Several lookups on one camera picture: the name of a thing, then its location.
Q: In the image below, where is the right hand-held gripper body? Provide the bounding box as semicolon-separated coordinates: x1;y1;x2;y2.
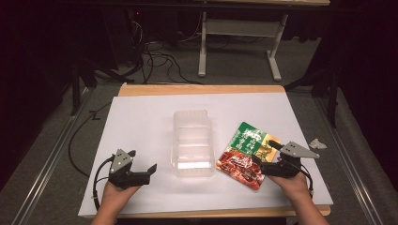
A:
260;141;321;179

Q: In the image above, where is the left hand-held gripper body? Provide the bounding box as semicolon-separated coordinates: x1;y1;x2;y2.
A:
108;149;151;190

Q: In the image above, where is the green and red snack packet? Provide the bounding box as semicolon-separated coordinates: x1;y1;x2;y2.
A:
215;121;283;191

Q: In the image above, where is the clear plastic container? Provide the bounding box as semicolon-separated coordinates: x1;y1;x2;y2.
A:
170;109;217;178

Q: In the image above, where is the person's left hand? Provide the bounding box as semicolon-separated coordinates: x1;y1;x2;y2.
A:
101;180;142;211

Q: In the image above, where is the person's right hand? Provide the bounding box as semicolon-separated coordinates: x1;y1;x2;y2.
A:
268;171;311;202

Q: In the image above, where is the white paper table cover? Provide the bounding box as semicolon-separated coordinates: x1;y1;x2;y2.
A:
77;92;334;218

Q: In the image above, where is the crumpled white paper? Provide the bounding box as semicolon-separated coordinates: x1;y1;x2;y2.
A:
308;138;329;150

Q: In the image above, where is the black metal stand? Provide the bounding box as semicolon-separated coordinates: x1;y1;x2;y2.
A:
283;67;343;129
69;59;99;117

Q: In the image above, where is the right hand-held gripper black cable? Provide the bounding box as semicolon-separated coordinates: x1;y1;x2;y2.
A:
299;165;315;199

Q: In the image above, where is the hand-held gripper black cable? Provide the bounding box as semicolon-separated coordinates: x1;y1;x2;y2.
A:
299;165;315;199
91;155;116;211

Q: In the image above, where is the left hand-held gripper black cable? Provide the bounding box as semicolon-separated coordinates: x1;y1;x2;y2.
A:
91;155;116;211

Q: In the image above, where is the long black floor cable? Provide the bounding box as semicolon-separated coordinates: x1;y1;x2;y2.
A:
68;102;113;179

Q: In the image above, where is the metal floor rail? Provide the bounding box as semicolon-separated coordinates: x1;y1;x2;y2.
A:
314;97;384;225
10;87;95;225

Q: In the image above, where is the tangle of black floor cables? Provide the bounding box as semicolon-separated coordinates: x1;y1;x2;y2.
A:
126;18;205;86

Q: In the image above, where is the white metal desk frame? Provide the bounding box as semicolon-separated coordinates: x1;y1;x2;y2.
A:
197;11;289;83

